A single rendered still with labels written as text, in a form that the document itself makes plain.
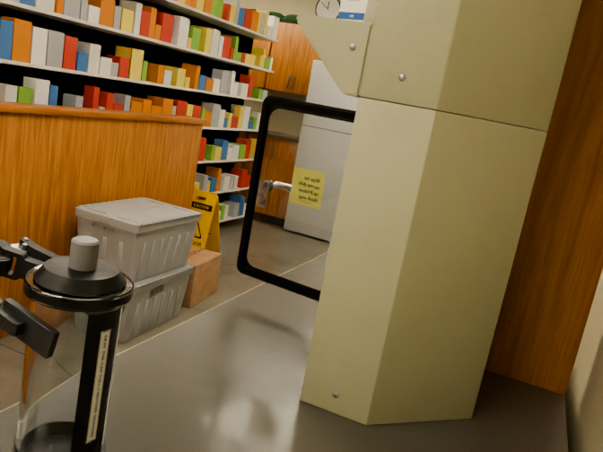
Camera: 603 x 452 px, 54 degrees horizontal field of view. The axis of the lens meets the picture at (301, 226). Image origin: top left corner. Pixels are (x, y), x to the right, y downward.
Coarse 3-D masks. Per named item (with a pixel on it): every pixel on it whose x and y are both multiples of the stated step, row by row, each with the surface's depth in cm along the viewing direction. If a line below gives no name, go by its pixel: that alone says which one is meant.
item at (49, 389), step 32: (32, 288) 57; (128, 288) 62; (64, 320) 58; (32, 352) 59; (64, 352) 58; (32, 384) 60; (64, 384) 59; (32, 416) 60; (64, 416) 60; (32, 448) 61; (64, 448) 61
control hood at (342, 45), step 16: (304, 16) 84; (320, 16) 83; (304, 32) 84; (320, 32) 83; (336, 32) 82; (352, 32) 81; (368, 32) 80; (320, 48) 83; (336, 48) 82; (352, 48) 81; (368, 48) 81; (336, 64) 83; (352, 64) 82; (336, 80) 83; (352, 80) 82; (352, 96) 86
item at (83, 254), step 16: (80, 240) 60; (96, 240) 61; (64, 256) 63; (80, 256) 60; (96, 256) 61; (48, 272) 58; (64, 272) 59; (80, 272) 60; (96, 272) 61; (112, 272) 61; (48, 288) 57; (64, 288) 57; (80, 288) 58; (96, 288) 58; (112, 288) 60
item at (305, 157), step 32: (288, 128) 123; (320, 128) 119; (352, 128) 116; (288, 160) 124; (320, 160) 120; (288, 192) 125; (320, 192) 121; (256, 224) 130; (288, 224) 125; (320, 224) 122; (256, 256) 130; (288, 256) 126; (320, 256) 122; (320, 288) 123
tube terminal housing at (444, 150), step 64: (384, 0) 79; (448, 0) 76; (512, 0) 78; (576, 0) 82; (384, 64) 80; (448, 64) 77; (512, 64) 81; (384, 128) 81; (448, 128) 80; (512, 128) 84; (384, 192) 82; (448, 192) 82; (512, 192) 87; (384, 256) 84; (448, 256) 85; (512, 256) 90; (320, 320) 89; (384, 320) 85; (448, 320) 89; (320, 384) 90; (384, 384) 87; (448, 384) 92
